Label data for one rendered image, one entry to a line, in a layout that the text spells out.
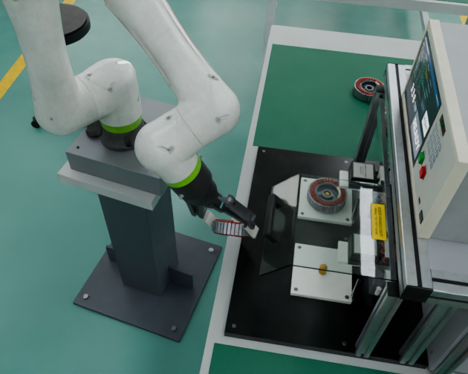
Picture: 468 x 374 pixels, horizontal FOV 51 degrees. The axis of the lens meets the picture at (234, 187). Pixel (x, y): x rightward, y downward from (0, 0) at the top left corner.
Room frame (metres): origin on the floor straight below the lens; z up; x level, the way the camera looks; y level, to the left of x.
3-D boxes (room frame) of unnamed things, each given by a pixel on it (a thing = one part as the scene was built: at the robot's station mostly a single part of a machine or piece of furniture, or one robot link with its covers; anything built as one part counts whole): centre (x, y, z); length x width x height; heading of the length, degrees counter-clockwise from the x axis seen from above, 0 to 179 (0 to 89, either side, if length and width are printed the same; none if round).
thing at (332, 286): (0.67, -0.24, 0.78); 0.15 x 0.15 x 0.01; 83
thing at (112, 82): (1.09, 0.35, 0.98); 0.16 x 0.13 x 0.19; 133
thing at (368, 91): (1.45, -0.48, 0.77); 0.11 x 0.11 x 0.04
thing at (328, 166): (0.78, -0.27, 0.76); 0.64 x 0.47 x 0.02; 173
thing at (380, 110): (0.77, -0.35, 1.03); 0.62 x 0.01 x 0.03; 173
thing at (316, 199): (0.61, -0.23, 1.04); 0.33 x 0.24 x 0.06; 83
